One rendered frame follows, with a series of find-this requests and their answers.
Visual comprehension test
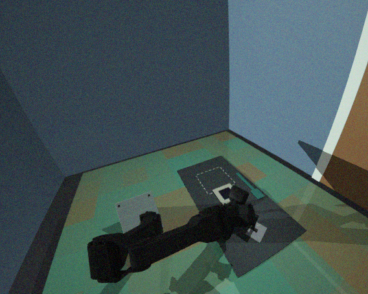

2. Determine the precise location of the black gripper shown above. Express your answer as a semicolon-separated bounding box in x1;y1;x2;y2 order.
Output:
223;186;249;240

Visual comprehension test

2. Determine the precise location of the white square tile with dark centre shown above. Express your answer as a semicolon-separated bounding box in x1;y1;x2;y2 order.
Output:
213;183;232;205

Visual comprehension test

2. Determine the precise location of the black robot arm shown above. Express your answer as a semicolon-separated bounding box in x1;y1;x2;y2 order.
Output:
87;203;256;283

